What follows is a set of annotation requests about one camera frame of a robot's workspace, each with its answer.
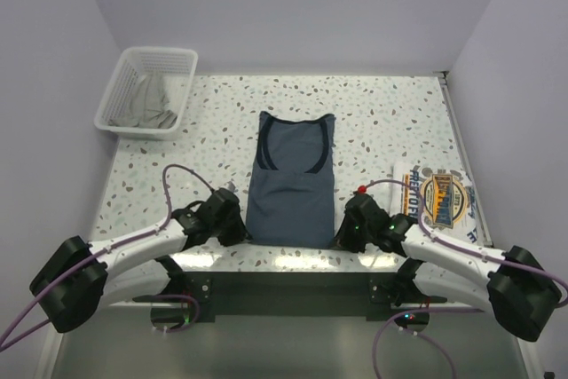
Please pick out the folded white printed shirt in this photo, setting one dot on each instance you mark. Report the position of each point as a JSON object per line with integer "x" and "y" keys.
{"x": 449, "y": 199}

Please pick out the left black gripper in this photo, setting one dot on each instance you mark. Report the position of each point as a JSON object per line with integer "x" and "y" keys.
{"x": 240, "y": 234}

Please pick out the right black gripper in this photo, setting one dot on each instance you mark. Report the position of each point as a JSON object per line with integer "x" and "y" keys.
{"x": 343, "y": 241}

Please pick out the blue tank top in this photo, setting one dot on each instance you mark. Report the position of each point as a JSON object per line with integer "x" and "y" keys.
{"x": 291, "y": 190}

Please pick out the white plastic laundry basket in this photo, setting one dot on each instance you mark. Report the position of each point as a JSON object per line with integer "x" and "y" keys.
{"x": 177, "y": 67}

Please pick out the grey garment in basket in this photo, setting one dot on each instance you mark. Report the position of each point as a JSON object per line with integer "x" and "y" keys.
{"x": 149, "y": 107}

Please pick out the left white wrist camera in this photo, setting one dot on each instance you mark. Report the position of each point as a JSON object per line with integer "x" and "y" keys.
{"x": 230, "y": 186}

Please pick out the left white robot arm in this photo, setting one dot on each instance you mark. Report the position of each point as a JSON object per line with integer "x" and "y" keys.
{"x": 82, "y": 277}

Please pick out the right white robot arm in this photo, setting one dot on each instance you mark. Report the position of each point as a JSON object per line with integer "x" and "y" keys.
{"x": 509, "y": 284}

